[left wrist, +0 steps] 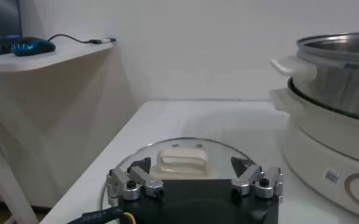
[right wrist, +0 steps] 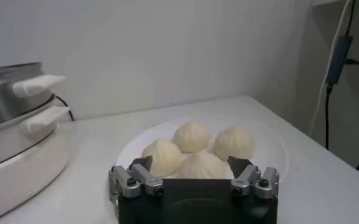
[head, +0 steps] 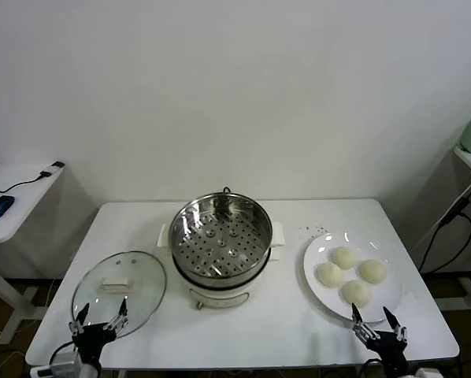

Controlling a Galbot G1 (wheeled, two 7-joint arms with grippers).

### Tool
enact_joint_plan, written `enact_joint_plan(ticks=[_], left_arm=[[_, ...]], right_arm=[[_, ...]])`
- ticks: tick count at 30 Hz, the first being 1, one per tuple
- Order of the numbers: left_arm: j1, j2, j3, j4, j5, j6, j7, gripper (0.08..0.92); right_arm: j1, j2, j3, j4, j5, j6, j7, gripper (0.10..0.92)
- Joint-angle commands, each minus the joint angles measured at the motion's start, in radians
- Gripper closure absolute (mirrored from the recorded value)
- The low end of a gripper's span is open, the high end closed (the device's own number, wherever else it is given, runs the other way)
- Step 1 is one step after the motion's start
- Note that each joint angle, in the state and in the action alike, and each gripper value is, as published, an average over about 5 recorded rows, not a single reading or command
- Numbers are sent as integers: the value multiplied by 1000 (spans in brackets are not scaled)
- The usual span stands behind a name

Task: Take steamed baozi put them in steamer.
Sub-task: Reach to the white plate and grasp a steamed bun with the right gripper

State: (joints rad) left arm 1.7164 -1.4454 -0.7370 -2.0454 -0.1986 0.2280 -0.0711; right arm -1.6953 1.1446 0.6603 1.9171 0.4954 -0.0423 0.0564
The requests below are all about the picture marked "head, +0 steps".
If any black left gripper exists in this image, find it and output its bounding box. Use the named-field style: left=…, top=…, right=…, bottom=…
left=68, top=297, right=129, bottom=366

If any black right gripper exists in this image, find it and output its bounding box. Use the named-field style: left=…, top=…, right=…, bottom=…
left=351, top=302, right=410, bottom=378

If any white steamed baozi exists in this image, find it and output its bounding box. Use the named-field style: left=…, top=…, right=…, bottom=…
left=357, top=258, right=388, bottom=284
left=340, top=279, right=373, bottom=309
left=331, top=246, right=360, bottom=271
left=316, top=261, right=345, bottom=287

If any glass lid with white handle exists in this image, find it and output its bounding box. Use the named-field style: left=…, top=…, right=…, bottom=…
left=70, top=250, right=168, bottom=340

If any stainless steel steamer basket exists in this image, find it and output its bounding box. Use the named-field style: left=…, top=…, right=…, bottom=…
left=168, top=191, right=273, bottom=277

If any large white plate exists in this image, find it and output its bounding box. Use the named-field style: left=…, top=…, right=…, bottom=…
left=302, top=232, right=404, bottom=324

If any white electric cooker pot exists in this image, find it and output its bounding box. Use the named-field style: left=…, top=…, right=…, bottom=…
left=156, top=222, right=287, bottom=312

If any white side desk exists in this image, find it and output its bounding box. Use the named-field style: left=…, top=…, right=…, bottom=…
left=0, top=161, right=67, bottom=344

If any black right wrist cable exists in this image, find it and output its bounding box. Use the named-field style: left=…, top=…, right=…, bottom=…
left=363, top=357, right=382, bottom=378

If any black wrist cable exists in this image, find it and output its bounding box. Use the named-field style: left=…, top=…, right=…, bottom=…
left=48, top=340, right=78, bottom=365
left=363, top=357, right=382, bottom=378

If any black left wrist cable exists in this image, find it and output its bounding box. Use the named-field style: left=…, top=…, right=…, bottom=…
left=48, top=340, right=78, bottom=365

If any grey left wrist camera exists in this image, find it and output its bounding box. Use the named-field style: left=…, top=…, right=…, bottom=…
left=30, top=352, right=83, bottom=378

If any black power cable with adapter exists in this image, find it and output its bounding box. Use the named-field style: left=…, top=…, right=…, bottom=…
left=419, top=196, right=471, bottom=275

